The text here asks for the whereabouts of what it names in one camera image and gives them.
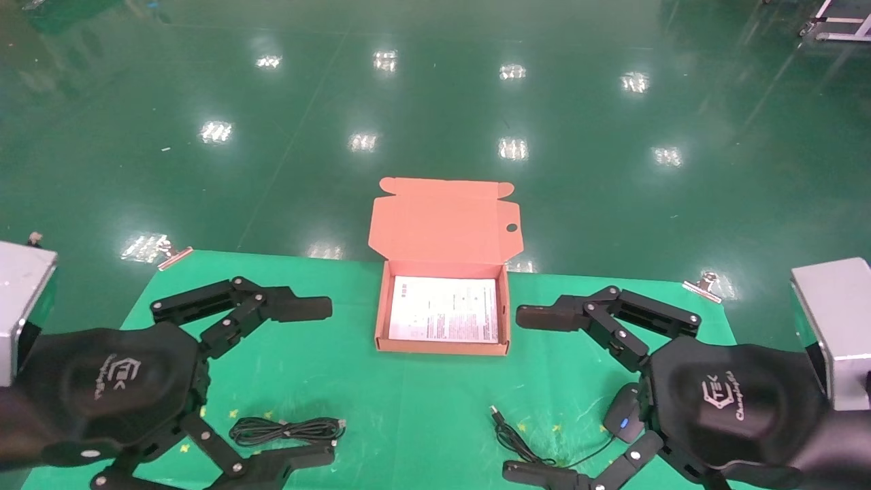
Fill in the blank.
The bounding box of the white printed paper sheet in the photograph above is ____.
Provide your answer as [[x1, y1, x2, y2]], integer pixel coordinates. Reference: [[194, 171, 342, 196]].
[[388, 276, 500, 343]]

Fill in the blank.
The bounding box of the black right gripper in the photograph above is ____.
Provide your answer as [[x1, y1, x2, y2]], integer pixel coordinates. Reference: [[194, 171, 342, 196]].
[[502, 285, 871, 490]]

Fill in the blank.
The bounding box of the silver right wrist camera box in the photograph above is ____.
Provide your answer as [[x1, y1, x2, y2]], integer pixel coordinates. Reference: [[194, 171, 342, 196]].
[[790, 257, 871, 412]]

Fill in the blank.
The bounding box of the open brown cardboard box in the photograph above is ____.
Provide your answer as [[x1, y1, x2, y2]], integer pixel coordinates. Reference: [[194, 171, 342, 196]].
[[368, 177, 524, 357]]

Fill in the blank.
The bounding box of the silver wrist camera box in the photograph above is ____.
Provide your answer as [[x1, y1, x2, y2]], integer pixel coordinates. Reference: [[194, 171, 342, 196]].
[[0, 241, 59, 387], [790, 257, 871, 412]]

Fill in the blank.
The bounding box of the white metal cart frame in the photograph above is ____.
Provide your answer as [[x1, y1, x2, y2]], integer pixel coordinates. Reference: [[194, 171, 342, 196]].
[[799, 0, 871, 43]]

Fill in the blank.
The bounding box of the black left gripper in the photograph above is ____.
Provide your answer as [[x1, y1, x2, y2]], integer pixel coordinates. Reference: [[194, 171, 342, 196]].
[[0, 276, 336, 490]]

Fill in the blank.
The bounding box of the metal cloth clip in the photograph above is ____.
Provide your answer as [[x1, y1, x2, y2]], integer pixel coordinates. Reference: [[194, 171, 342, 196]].
[[683, 271, 724, 304], [157, 246, 194, 272]]

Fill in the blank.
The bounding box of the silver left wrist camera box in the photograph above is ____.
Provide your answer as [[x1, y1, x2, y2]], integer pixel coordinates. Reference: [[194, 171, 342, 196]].
[[0, 241, 59, 387]]

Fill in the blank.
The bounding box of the black wired mouse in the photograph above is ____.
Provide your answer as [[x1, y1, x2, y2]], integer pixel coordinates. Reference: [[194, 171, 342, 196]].
[[489, 382, 644, 471]]

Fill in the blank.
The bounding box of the black data cable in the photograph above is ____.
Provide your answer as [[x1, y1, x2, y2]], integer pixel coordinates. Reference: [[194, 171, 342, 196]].
[[229, 416, 347, 448]]

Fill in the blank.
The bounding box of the green table cloth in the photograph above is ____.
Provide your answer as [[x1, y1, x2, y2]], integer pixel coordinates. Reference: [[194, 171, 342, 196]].
[[20, 250, 798, 490]]

